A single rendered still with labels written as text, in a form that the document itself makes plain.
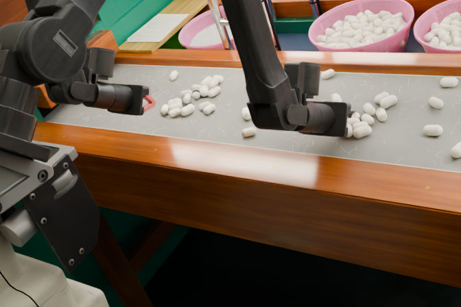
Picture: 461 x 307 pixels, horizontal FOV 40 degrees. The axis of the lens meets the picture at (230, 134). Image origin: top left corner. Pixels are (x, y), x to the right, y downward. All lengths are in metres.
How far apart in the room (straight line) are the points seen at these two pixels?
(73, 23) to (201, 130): 0.74
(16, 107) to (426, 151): 0.76
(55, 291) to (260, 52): 0.50
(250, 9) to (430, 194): 0.42
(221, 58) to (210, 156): 0.44
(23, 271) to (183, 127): 0.61
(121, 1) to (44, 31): 1.27
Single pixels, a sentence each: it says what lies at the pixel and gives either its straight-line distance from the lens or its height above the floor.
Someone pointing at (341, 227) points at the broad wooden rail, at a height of 0.68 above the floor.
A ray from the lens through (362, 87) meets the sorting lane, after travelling 1.45.
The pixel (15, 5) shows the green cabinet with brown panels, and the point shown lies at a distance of 1.79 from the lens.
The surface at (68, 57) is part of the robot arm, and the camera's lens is 0.79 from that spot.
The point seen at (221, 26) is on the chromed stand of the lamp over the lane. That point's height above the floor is 0.83.
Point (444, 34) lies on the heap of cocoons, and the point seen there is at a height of 0.74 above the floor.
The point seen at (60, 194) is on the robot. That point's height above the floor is 1.00.
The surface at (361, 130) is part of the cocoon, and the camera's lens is 1.29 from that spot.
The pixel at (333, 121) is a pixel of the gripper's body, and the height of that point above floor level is 0.81.
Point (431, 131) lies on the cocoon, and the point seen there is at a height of 0.75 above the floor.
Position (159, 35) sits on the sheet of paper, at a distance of 1.95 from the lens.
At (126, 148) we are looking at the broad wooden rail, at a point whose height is 0.77.
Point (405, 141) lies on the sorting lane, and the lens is 1.27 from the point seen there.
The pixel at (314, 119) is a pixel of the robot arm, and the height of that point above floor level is 0.86.
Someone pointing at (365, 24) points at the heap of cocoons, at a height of 0.74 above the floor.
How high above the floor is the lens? 1.50
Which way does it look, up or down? 32 degrees down
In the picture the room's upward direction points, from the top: 21 degrees counter-clockwise
